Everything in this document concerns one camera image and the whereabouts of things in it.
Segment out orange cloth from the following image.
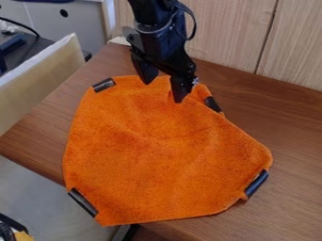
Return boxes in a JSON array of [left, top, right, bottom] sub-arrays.
[[61, 74, 275, 227]]

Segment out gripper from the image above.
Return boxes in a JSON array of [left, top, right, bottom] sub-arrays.
[[121, 10, 200, 104]]

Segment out white board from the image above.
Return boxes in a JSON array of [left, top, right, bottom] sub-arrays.
[[0, 32, 88, 137]]

